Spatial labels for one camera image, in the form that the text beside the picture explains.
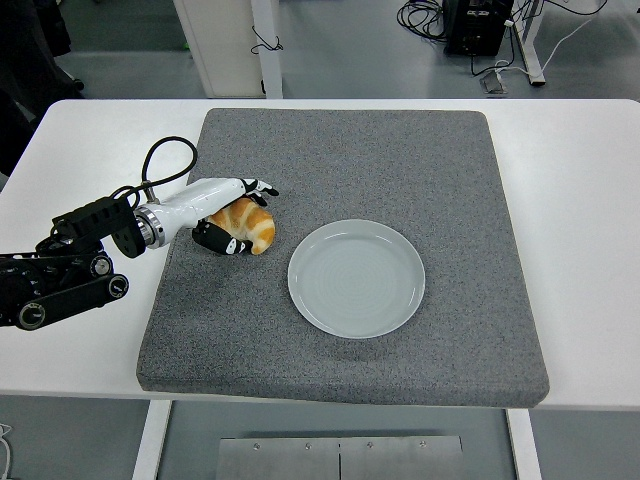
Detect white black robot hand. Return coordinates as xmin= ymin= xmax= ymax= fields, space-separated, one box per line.
xmin=149 ymin=176 xmax=281 ymax=258

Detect golden croissant bread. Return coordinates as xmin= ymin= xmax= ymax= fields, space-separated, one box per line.
xmin=207 ymin=197 xmax=277 ymax=256

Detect round grey plate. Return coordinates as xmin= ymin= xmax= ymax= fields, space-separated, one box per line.
xmin=287 ymin=218 xmax=427 ymax=340

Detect grey speckled mat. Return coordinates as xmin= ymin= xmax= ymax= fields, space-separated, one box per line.
xmin=135 ymin=107 xmax=552 ymax=409

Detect white cabinet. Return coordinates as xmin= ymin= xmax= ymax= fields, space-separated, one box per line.
xmin=173 ymin=0 xmax=285 ymax=100

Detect person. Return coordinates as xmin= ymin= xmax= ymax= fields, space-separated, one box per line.
xmin=0 ymin=0 xmax=74 ymax=101

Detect white table leg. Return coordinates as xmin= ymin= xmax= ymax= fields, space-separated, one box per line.
xmin=130 ymin=399 xmax=174 ymax=480
xmin=504 ymin=408 xmax=544 ymax=480

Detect small grey power adapter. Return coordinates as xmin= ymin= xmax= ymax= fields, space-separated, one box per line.
xmin=479 ymin=69 xmax=510 ymax=95

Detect black computer case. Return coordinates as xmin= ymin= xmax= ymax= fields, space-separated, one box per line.
xmin=442 ymin=0 xmax=516 ymax=57

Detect white desk leg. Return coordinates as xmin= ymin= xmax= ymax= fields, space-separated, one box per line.
xmin=514 ymin=0 xmax=547 ymax=87

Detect thin black cable on cabinet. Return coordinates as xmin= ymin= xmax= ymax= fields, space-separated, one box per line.
xmin=249 ymin=24 xmax=285 ymax=56

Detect coiled black cables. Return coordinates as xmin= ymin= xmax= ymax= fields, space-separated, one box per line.
xmin=396 ymin=0 xmax=449 ymax=44

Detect white cable on floor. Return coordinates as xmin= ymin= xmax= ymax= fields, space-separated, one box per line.
xmin=0 ymin=422 xmax=15 ymax=480

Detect black cable from computer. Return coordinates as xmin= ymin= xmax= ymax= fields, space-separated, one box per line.
xmin=469 ymin=19 xmax=524 ymax=77

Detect long white cable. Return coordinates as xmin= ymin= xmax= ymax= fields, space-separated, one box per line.
xmin=494 ymin=9 xmax=611 ymax=81

